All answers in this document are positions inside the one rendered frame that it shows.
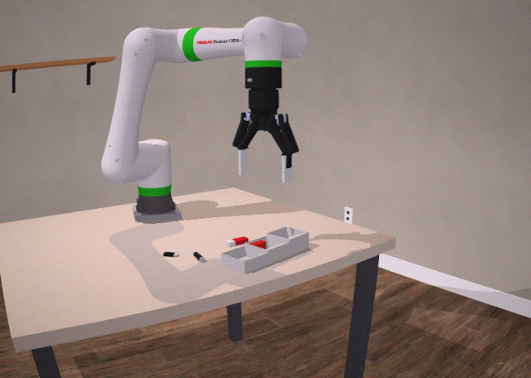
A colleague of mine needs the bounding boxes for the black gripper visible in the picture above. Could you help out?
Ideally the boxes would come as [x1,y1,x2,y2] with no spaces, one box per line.
[232,90,299,182]

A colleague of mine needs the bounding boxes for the red 9v battery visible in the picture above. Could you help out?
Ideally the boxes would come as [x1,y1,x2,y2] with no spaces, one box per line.
[249,240,266,249]

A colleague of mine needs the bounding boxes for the red and white eraser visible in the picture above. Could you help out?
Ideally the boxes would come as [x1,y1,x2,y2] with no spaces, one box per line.
[225,236,249,247]

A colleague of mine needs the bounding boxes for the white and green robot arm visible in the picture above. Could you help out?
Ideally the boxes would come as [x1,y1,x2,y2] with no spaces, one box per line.
[101,17,309,214]

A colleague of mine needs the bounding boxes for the grey rack of three labelled bins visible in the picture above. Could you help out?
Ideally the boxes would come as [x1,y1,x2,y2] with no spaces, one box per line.
[221,226,309,274]

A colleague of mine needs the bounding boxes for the black battery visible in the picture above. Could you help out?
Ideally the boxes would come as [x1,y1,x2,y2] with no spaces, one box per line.
[193,252,205,262]

